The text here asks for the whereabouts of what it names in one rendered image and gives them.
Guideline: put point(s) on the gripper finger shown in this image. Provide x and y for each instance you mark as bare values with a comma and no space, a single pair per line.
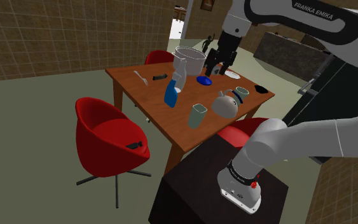
211,63
228,65

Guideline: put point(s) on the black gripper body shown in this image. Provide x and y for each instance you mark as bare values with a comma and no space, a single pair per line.
227,43

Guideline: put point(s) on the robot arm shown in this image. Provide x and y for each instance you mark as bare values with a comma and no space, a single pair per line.
315,136

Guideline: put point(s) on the white plate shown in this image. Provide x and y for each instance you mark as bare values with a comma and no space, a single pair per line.
232,74

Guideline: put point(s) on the blue plate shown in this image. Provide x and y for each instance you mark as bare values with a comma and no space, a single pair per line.
204,80

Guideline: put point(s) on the large grey pot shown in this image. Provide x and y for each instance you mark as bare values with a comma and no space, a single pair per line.
191,60

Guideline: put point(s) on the dark human figurine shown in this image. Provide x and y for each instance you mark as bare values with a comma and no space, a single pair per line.
207,43

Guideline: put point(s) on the grey mug blue band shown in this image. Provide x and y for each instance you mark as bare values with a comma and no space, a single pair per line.
242,93

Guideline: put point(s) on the clear glass bottle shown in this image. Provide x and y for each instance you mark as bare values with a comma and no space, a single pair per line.
181,77

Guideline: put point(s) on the grey kettle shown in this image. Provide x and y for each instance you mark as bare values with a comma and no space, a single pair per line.
224,105

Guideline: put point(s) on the black bowl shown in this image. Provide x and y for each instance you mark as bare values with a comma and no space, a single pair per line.
261,89

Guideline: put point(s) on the blue spray bottle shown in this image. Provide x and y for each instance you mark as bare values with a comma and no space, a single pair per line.
171,93

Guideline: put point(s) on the black remote control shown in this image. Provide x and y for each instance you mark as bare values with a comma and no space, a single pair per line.
160,77

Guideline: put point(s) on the red swivel chair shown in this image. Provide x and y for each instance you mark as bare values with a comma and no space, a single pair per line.
158,57
239,131
104,139

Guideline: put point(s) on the pale green cup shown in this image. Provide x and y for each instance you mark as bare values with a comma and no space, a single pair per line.
196,116

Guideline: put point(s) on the dark kitchen counter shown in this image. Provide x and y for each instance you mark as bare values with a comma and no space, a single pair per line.
287,56

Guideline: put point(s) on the brown wooden table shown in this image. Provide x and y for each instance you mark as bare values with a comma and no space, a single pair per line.
181,121

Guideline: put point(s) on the silver fork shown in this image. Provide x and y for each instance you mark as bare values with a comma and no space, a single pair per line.
141,77

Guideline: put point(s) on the black sunglasses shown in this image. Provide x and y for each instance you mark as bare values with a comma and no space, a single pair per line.
134,145

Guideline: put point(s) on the black refrigerator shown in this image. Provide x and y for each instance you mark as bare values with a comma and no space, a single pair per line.
336,93

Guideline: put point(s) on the dark robot stand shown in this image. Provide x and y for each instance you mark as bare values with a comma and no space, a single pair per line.
194,186

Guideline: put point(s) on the framed wall picture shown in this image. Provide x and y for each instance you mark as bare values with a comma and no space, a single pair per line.
206,4

